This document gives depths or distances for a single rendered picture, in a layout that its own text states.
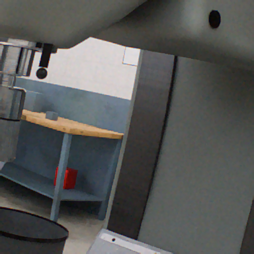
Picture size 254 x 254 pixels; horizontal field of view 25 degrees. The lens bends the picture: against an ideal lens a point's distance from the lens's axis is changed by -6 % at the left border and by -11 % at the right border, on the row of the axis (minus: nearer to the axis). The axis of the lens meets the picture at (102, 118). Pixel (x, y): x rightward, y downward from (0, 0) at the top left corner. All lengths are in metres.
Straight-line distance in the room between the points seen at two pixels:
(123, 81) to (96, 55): 0.46
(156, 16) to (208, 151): 0.31
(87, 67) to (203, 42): 5.74
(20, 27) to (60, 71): 6.10
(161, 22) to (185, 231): 0.38
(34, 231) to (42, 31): 2.38
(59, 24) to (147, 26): 0.12
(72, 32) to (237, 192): 0.39
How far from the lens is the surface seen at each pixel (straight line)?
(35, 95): 6.29
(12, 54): 0.50
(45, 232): 2.78
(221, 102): 0.81
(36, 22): 0.45
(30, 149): 6.76
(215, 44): 0.56
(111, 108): 5.98
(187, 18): 0.53
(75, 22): 0.48
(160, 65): 0.87
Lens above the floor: 1.28
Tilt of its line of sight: 3 degrees down
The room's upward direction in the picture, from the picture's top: 11 degrees clockwise
